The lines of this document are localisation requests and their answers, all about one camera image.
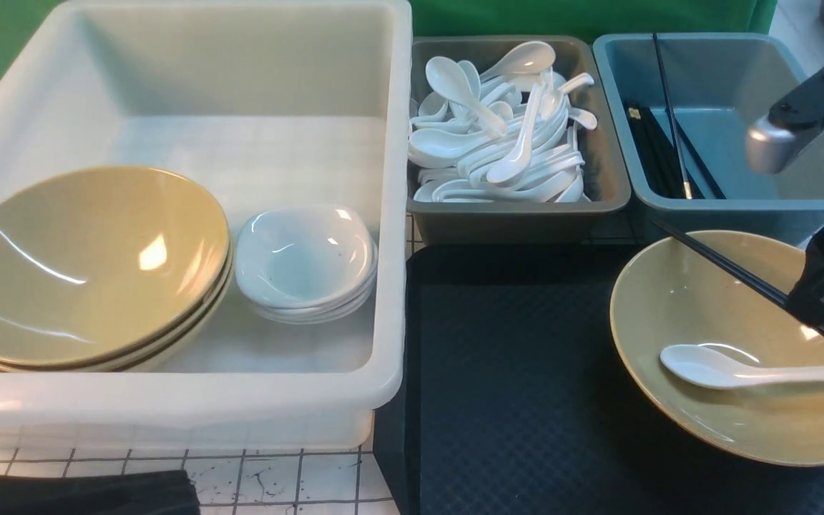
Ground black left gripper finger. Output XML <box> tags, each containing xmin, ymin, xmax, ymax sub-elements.
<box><xmin>0</xmin><ymin>470</ymin><xmax>202</xmax><ymax>514</ymax></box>

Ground black chopstick gold band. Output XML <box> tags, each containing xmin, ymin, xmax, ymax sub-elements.
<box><xmin>652</xmin><ymin>218</ymin><xmax>824</xmax><ymax>355</ymax></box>

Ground white soup spoon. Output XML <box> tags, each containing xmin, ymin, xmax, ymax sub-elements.
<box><xmin>659</xmin><ymin>345</ymin><xmax>824</xmax><ymax>391</ymax></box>

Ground beige noodle bowl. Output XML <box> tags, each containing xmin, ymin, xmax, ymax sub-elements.
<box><xmin>609</xmin><ymin>237</ymin><xmax>824</xmax><ymax>466</ymax></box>

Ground top stacked beige bowl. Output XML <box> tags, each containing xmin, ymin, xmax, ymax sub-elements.
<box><xmin>0</xmin><ymin>166</ymin><xmax>232</xmax><ymax>366</ymax></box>

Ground lower stacked beige bowls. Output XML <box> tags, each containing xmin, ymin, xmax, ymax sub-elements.
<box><xmin>0</xmin><ymin>244</ymin><xmax>233</xmax><ymax>373</ymax></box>

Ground leaning black chopstick in bin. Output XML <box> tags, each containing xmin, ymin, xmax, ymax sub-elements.
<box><xmin>652</xmin><ymin>32</ymin><xmax>695</xmax><ymax>200</ymax></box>

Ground black chopsticks in bin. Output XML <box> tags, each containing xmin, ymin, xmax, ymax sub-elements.
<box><xmin>624</xmin><ymin>102</ymin><xmax>726</xmax><ymax>200</ymax></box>

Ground blue plastic chopstick bin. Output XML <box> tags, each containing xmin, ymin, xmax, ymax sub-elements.
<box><xmin>592</xmin><ymin>32</ymin><xmax>824</xmax><ymax>245</ymax></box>

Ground grey plastic spoon bin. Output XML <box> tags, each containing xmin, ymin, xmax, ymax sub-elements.
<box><xmin>408</xmin><ymin>35</ymin><xmax>632</xmax><ymax>245</ymax></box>

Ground stack of white dishes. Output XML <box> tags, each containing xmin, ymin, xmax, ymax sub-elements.
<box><xmin>233</xmin><ymin>205</ymin><xmax>378</xmax><ymax>325</ymax></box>

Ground black serving tray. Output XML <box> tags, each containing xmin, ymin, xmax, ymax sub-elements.
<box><xmin>373</xmin><ymin>245</ymin><xmax>824</xmax><ymax>514</ymax></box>

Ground pile of white spoons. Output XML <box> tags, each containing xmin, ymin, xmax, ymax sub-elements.
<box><xmin>408</xmin><ymin>40</ymin><xmax>598</xmax><ymax>203</ymax></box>

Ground large white plastic tub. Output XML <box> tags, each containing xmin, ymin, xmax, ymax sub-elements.
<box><xmin>0</xmin><ymin>1</ymin><xmax>413</xmax><ymax>450</ymax></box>

